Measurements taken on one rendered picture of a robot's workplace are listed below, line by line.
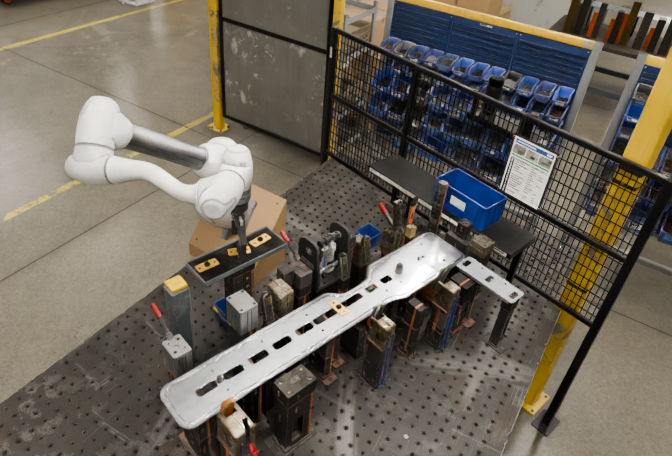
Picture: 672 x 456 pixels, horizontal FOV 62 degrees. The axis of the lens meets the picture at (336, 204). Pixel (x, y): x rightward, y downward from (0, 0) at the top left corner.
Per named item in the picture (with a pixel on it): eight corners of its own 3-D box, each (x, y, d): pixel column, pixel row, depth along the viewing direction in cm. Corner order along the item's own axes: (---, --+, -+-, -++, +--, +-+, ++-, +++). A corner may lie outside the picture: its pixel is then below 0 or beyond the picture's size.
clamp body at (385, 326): (374, 395, 219) (386, 336, 199) (353, 374, 226) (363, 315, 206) (390, 382, 225) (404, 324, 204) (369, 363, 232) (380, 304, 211)
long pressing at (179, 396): (190, 440, 167) (189, 437, 166) (154, 390, 180) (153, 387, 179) (468, 257, 247) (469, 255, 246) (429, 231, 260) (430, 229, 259)
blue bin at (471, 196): (479, 232, 256) (486, 209, 248) (430, 199, 274) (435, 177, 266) (501, 219, 265) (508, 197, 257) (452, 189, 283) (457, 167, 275)
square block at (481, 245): (467, 306, 263) (485, 248, 242) (453, 297, 267) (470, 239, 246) (477, 299, 267) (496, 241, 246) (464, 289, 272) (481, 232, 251)
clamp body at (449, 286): (437, 355, 238) (453, 298, 218) (416, 338, 245) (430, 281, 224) (450, 345, 243) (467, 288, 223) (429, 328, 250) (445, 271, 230)
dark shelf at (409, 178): (509, 260, 246) (510, 255, 244) (366, 169, 297) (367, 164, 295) (535, 241, 258) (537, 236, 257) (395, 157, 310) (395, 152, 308)
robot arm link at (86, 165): (99, 180, 193) (104, 142, 196) (53, 180, 197) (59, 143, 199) (121, 188, 206) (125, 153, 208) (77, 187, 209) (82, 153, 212)
